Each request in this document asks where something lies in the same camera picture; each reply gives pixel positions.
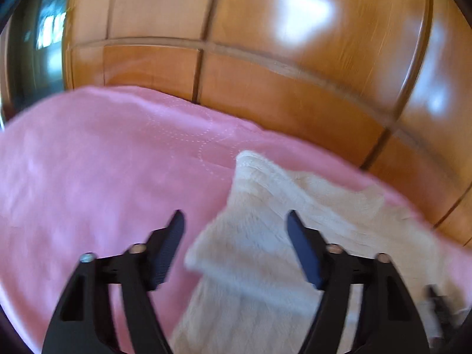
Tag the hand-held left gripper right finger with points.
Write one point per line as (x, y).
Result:
(304, 245)

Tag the wooden wardrobe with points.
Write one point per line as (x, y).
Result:
(258, 25)

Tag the dark mirror panel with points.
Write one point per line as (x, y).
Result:
(40, 44)

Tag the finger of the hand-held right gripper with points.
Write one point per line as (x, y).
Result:
(440, 304)

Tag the cream knitted sweater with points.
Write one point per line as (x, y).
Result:
(250, 250)

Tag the pink blanket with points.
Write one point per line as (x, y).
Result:
(81, 177)

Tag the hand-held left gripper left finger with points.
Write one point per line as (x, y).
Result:
(170, 243)

